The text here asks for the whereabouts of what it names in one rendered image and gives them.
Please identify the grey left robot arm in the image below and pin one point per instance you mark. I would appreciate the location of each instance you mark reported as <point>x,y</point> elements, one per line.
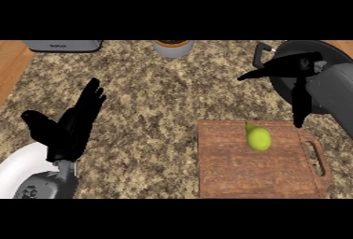
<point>50,182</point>

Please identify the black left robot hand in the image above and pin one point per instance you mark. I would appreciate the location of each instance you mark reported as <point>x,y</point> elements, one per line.
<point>75,124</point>

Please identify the grey toaster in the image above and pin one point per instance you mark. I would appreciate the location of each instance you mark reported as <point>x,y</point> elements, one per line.
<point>62,45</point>

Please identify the grey plant pot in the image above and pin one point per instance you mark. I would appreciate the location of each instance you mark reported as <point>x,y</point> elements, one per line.
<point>173,48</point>

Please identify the white plate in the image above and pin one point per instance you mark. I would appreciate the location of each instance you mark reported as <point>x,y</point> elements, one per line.
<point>21,168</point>

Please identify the green pear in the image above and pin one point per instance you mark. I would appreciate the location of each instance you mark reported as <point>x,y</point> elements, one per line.
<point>257,138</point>

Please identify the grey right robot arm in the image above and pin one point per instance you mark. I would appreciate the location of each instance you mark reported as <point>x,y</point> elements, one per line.
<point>332,90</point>

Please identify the brown wooden cutting board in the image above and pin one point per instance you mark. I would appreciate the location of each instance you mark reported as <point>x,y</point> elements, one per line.
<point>257,165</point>

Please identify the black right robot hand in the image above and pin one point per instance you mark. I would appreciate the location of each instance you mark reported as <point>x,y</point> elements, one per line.
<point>294,67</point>

